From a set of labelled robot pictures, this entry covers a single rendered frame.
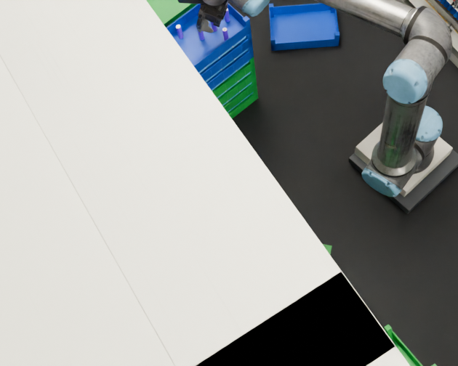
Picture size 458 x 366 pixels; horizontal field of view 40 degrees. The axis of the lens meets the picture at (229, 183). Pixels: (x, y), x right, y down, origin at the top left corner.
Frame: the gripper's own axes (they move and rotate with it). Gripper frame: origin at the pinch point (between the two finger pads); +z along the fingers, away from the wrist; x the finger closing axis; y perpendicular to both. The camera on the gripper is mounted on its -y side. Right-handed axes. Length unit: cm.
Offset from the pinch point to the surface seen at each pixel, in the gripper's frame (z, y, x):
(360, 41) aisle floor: 42, 63, 48
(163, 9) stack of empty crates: 30.6, -20.4, 18.9
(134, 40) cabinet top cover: -125, 8, -82
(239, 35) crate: 1.8, 14.1, 3.2
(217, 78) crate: 18.5, 12.0, -7.7
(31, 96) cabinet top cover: -123, -1, -94
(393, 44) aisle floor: 38, 77, 51
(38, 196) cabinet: -125, 6, -106
